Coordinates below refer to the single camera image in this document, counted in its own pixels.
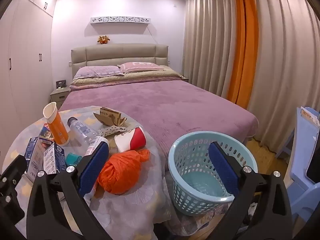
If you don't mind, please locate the purple pillow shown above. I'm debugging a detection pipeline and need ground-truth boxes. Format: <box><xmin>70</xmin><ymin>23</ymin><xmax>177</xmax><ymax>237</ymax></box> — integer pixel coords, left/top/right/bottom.
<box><xmin>73</xmin><ymin>65</ymin><xmax>125</xmax><ymax>78</ymax></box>

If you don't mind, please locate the white milk carton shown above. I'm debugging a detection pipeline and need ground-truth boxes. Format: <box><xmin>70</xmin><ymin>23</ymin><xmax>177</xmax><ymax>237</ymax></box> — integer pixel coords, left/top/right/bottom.
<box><xmin>26</xmin><ymin>139</ymin><xmax>54</xmax><ymax>183</ymax></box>

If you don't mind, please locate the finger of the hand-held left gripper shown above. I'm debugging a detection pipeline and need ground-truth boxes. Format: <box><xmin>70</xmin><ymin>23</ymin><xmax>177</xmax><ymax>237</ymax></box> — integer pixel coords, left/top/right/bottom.
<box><xmin>0</xmin><ymin>154</ymin><xmax>27</xmax><ymax>228</ymax></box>

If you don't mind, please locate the beige curtain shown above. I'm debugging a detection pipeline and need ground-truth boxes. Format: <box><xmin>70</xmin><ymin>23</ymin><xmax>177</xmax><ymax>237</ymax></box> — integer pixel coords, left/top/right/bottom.
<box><xmin>246</xmin><ymin>0</ymin><xmax>320</xmax><ymax>153</ymax></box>
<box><xmin>181</xmin><ymin>0</ymin><xmax>237</xmax><ymax>103</ymax></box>

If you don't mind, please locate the pink pillow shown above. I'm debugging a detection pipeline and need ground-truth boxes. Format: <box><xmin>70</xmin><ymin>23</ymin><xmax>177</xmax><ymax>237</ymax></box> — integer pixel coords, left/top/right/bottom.
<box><xmin>117</xmin><ymin>62</ymin><xmax>164</xmax><ymax>73</ymax></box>

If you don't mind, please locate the clear plastic bottle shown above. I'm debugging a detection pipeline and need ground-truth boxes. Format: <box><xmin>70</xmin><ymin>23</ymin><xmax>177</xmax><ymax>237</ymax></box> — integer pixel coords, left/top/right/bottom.
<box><xmin>84</xmin><ymin>135</ymin><xmax>110</xmax><ymax>158</ymax></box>
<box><xmin>67</xmin><ymin>116</ymin><xmax>99</xmax><ymax>145</ymax></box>

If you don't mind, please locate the orange curtain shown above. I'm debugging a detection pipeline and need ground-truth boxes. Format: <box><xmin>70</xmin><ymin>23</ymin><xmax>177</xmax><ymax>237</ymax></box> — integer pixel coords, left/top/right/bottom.
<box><xmin>226</xmin><ymin>0</ymin><xmax>259</xmax><ymax>110</ymax></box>

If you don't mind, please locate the white wall shelf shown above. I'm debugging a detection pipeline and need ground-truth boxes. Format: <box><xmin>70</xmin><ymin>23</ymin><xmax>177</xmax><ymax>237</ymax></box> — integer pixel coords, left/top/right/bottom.
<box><xmin>90</xmin><ymin>16</ymin><xmax>152</xmax><ymax>27</ymax></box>

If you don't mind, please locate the white wardrobe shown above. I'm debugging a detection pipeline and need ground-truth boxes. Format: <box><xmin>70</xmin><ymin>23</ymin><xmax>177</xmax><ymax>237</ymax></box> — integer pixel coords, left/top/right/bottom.
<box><xmin>0</xmin><ymin>0</ymin><xmax>58</xmax><ymax>135</ymax></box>

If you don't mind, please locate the grey floral tablecloth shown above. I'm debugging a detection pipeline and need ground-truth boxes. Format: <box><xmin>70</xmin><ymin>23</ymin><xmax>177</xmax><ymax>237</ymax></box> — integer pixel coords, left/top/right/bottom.
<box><xmin>2</xmin><ymin>105</ymin><xmax>235</xmax><ymax>240</ymax></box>

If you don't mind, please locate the black screen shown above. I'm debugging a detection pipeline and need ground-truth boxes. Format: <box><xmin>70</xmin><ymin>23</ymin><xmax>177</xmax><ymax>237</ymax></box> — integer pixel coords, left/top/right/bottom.
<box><xmin>306</xmin><ymin>144</ymin><xmax>320</xmax><ymax>183</ymax></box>

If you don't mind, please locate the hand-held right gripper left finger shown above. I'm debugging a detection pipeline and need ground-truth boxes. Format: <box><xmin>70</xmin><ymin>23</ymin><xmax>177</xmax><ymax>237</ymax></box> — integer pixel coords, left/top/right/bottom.
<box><xmin>26</xmin><ymin>142</ymin><xmax>118</xmax><ymax>240</ymax></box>

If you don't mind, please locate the teal plastic piece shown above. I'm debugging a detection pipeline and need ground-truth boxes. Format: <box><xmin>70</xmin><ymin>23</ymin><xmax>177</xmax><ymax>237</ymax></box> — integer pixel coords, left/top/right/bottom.
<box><xmin>65</xmin><ymin>153</ymin><xmax>83</xmax><ymax>167</ymax></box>

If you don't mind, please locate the blue and white carton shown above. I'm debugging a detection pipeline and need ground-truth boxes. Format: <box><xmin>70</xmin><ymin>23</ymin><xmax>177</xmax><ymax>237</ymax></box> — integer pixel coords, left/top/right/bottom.
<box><xmin>25</xmin><ymin>137</ymin><xmax>42</xmax><ymax>160</ymax></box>

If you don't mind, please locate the beige folded quilt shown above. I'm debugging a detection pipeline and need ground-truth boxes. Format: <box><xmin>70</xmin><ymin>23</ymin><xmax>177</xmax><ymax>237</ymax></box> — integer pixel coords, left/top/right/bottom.
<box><xmin>69</xmin><ymin>65</ymin><xmax>184</xmax><ymax>92</ymax></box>

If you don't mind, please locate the light blue desk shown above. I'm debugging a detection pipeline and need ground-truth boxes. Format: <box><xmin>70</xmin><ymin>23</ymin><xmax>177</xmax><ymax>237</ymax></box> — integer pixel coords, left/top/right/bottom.
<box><xmin>286</xmin><ymin>106</ymin><xmax>320</xmax><ymax>220</ymax></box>

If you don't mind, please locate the folded brown cardboard piece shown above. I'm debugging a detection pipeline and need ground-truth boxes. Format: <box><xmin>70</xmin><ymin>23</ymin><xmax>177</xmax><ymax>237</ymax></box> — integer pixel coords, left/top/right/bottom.
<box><xmin>93</xmin><ymin>107</ymin><xmax>128</xmax><ymax>127</ymax></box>

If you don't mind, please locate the colourful small box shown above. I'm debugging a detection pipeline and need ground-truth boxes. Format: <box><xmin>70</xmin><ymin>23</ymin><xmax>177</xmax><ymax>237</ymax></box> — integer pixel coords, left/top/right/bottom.
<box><xmin>39</xmin><ymin>123</ymin><xmax>55</xmax><ymax>143</ymax></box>

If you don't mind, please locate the red and white packet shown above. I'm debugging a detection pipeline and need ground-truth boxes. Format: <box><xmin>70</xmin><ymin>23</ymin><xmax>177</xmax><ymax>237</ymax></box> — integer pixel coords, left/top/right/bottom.
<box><xmin>114</xmin><ymin>126</ymin><xmax>146</xmax><ymax>153</ymax></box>

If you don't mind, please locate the beige padded headboard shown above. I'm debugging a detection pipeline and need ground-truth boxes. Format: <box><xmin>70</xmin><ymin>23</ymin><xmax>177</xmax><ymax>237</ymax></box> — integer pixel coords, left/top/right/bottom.
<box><xmin>71</xmin><ymin>44</ymin><xmax>168</xmax><ymax>78</ymax></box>

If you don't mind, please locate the light blue plastic basket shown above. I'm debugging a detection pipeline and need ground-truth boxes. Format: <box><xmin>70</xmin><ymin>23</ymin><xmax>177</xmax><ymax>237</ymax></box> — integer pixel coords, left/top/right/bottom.
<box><xmin>168</xmin><ymin>130</ymin><xmax>258</xmax><ymax>217</ymax></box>

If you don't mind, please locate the white carton with round prints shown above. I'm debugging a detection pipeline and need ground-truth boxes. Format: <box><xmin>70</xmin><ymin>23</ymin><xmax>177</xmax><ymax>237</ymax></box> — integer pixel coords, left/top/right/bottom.
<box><xmin>44</xmin><ymin>142</ymin><xmax>67</xmax><ymax>174</ymax></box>

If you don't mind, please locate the beige nightstand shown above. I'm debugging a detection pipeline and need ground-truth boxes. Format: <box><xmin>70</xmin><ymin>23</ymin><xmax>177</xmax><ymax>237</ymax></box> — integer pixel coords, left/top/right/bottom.
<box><xmin>50</xmin><ymin>86</ymin><xmax>72</xmax><ymax>109</ymax></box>

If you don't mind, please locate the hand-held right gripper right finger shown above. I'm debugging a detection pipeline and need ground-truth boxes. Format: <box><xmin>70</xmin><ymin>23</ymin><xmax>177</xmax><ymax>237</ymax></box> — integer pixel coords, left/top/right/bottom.
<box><xmin>208</xmin><ymin>141</ymin><xmax>293</xmax><ymax>240</ymax></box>

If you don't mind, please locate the printed paper booklet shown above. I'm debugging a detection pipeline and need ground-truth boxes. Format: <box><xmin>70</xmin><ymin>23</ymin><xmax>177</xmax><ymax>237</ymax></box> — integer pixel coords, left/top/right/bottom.
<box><xmin>300</xmin><ymin>106</ymin><xmax>320</xmax><ymax>127</ymax></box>

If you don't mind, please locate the orange and white paper cup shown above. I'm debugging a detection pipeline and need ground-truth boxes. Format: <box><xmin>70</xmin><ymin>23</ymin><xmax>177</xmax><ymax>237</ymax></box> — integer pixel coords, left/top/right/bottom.
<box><xmin>43</xmin><ymin>102</ymin><xmax>70</xmax><ymax>146</ymax></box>

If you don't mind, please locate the purple bedspread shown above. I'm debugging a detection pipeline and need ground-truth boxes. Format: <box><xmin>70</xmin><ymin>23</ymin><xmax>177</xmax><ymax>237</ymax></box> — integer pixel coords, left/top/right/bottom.
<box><xmin>59</xmin><ymin>79</ymin><xmax>259</xmax><ymax>173</ymax></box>

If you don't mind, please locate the orange plastic bag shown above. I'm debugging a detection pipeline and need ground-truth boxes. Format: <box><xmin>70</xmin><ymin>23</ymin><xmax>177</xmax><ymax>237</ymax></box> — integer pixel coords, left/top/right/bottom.
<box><xmin>96</xmin><ymin>149</ymin><xmax>150</xmax><ymax>195</ymax></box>

